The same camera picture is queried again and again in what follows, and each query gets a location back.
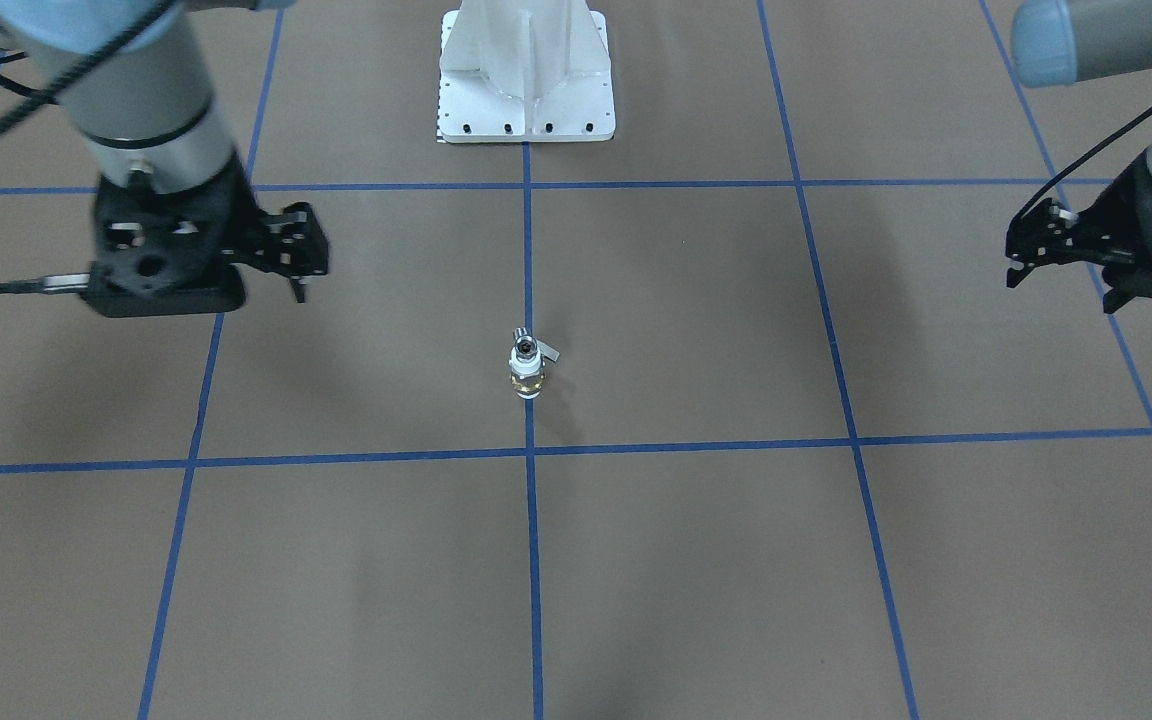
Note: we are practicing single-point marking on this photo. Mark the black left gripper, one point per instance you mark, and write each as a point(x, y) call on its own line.
point(1139, 213)

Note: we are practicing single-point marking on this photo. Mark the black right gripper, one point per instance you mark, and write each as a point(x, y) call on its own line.
point(236, 205)

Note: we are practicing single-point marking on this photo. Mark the white brass PPR valve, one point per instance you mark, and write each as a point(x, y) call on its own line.
point(528, 379)

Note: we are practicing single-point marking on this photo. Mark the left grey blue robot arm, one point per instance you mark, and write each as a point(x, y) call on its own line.
point(1062, 43)

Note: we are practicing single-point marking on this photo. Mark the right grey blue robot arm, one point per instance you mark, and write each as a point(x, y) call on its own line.
point(133, 82)

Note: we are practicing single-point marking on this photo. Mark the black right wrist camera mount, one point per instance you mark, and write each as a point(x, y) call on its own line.
point(161, 269)

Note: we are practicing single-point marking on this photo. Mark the white camera stand column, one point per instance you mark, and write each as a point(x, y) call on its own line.
point(525, 72)

